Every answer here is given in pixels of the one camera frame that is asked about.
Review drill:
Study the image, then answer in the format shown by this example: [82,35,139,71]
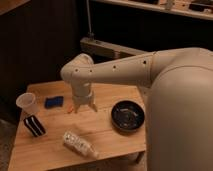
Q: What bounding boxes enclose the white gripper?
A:
[72,83,98,113]

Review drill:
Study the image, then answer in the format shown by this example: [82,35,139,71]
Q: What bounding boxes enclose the black white striped eraser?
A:
[24,115,46,137]

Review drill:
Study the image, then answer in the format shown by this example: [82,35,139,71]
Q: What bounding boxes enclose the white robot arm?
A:
[60,47,213,171]

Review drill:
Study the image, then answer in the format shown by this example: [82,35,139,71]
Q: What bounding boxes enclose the orange marker pen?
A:
[67,106,73,113]

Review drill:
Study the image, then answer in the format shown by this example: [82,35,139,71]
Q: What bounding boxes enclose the blue sponge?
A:
[44,96,64,108]

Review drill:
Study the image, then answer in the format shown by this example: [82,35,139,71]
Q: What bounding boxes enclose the black round bowl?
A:
[111,100,145,132]

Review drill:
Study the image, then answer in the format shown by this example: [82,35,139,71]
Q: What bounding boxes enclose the grey metal beam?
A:
[80,37,144,59]

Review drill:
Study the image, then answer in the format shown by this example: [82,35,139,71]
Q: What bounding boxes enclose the wooden background shelf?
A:
[93,0,213,21]

